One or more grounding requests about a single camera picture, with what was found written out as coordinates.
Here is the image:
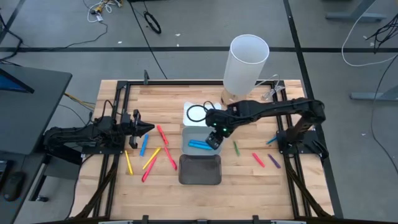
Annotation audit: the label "black computer mouse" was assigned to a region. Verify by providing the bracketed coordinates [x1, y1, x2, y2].
[2, 171, 26, 202]

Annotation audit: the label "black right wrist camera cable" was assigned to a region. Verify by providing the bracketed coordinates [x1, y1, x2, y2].
[185, 100, 217, 124]

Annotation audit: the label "purple thin marker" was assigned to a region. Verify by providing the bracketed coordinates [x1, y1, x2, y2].
[267, 153, 282, 169]

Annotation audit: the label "white plastic bin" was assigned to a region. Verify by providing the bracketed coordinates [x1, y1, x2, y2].
[182, 101, 223, 128]

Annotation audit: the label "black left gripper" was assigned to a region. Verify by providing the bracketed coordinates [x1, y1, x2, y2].
[116, 109, 155, 149]

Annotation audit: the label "black cable tangle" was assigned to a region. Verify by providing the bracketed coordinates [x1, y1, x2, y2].
[366, 14, 398, 54]

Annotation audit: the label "blue thick marker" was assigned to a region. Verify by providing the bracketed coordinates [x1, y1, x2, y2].
[188, 139, 215, 147]
[187, 142, 215, 151]
[139, 133, 150, 157]

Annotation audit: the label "curved black floor cable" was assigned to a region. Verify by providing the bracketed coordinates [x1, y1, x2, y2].
[369, 54, 398, 175]

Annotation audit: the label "long black floor cable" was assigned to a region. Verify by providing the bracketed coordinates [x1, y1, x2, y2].
[127, 0, 169, 80]

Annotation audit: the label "black frame-mounted bracket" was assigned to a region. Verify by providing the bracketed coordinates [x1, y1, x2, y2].
[310, 138, 330, 161]

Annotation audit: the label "white lamp with wooden base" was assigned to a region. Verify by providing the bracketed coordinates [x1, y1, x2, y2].
[220, 34, 271, 110]

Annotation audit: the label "black cable coil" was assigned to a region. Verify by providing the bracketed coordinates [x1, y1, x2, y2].
[143, 11, 162, 35]

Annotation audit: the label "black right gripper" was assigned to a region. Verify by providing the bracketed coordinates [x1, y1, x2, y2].
[205, 109, 233, 151]

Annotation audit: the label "computer monitor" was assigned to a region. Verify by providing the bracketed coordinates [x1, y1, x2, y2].
[0, 67, 35, 95]

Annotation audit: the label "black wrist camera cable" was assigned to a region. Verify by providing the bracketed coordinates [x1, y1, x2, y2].
[90, 99, 115, 125]
[185, 100, 217, 124]

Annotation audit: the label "yellow highlighter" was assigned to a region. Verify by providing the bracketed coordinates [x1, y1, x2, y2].
[142, 147, 162, 170]
[124, 150, 134, 176]

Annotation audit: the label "black left wrist camera cable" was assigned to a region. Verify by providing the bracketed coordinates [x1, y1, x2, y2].
[90, 99, 115, 125]

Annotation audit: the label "dark smoky transparent bin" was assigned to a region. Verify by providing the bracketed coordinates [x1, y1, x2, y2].
[178, 154, 223, 186]

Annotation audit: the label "pink thin marker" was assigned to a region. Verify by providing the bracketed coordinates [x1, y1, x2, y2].
[251, 152, 266, 169]

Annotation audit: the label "black aluminium rig frame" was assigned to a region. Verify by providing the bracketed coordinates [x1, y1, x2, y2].
[70, 79, 335, 224]

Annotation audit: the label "red thick marker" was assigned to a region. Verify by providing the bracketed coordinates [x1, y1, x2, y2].
[156, 124, 170, 146]

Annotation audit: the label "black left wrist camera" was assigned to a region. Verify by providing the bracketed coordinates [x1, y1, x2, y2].
[119, 112, 134, 126]

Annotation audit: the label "grey plastic bin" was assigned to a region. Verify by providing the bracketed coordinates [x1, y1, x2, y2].
[180, 126, 223, 156]

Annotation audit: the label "black desk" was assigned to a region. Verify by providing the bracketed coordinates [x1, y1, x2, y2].
[0, 63, 73, 156]

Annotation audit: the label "grey desk leg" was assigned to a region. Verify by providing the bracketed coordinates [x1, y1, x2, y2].
[350, 84, 398, 102]
[325, 0, 388, 23]

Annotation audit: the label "white floor cable bundle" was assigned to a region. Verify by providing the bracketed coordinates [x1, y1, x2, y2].
[82, 0, 123, 24]

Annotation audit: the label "yellow cables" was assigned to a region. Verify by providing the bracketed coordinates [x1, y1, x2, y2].
[63, 92, 96, 110]

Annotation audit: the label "white lamp cable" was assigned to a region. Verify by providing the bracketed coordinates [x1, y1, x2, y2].
[254, 73, 286, 101]

